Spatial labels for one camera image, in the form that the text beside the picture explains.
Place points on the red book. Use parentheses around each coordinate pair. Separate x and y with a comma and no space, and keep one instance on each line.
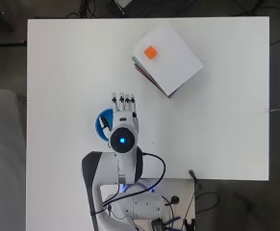
(147,78)

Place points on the white hanging sheet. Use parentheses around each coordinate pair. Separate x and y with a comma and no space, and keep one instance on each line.
(3,160)

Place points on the blue round tub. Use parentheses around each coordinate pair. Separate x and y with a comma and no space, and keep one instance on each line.
(98,127)

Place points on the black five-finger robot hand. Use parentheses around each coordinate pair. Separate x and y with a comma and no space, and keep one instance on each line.
(125,110)

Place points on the robot mounting platform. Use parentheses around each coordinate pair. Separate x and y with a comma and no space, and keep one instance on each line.
(181,189)

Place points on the blue-grey cover book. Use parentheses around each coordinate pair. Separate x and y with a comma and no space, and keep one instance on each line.
(134,61)

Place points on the orange cube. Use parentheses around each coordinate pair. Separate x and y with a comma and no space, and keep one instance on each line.
(151,52)

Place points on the white seven-joint robot arm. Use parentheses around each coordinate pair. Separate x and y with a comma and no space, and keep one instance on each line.
(123,166)

